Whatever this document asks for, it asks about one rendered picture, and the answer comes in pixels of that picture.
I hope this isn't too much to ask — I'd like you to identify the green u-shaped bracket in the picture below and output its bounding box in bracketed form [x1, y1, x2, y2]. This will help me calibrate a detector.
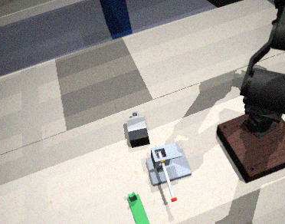
[127, 192, 149, 224]

